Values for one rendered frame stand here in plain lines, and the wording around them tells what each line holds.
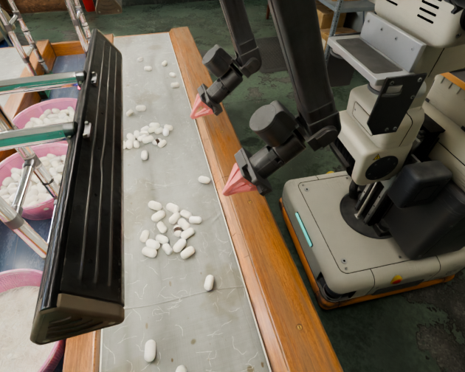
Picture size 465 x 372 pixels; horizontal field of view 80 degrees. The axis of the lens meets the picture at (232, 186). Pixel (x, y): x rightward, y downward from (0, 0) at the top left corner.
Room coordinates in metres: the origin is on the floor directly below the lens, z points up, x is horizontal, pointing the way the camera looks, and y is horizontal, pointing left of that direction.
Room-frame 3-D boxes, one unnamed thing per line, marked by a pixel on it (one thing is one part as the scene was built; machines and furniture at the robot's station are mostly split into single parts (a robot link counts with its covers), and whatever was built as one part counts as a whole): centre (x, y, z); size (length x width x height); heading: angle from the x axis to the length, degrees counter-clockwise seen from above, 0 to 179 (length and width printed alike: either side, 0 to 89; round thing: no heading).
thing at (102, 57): (0.37, 0.22, 1.08); 0.62 x 0.08 x 0.07; 15
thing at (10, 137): (0.35, 0.30, 0.90); 0.20 x 0.19 x 0.45; 15
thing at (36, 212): (0.56, 0.56, 0.72); 0.27 x 0.27 x 0.10
